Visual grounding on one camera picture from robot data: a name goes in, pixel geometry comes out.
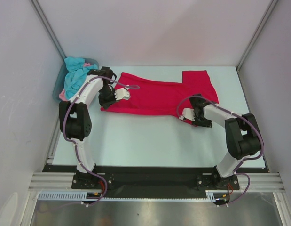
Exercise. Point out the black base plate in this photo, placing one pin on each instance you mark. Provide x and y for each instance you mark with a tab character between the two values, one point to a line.
151	182

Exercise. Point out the aluminium frame rail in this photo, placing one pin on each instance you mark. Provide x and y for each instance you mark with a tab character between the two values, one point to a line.
62	181

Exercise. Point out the cyan t shirt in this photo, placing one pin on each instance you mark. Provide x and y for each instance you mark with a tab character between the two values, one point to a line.
75	77

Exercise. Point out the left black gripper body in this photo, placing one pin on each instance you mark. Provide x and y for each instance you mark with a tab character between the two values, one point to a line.
106	95

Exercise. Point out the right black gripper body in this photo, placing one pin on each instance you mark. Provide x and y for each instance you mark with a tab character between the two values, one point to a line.
199	120

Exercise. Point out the grey plastic bin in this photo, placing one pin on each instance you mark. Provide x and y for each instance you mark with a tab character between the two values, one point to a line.
59	84

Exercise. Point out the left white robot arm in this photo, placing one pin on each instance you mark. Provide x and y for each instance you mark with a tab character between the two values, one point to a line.
74	117

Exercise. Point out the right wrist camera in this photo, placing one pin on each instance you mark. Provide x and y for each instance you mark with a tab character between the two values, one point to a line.
187	114

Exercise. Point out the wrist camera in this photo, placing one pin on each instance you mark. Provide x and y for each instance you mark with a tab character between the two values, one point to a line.
187	114
121	94

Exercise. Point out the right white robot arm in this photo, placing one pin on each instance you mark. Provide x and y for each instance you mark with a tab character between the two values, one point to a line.
243	139

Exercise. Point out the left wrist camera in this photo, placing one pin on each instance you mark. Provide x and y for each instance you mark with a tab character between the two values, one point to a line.
121	94

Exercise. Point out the red t shirt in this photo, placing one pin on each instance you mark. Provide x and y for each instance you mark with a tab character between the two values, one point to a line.
156	98

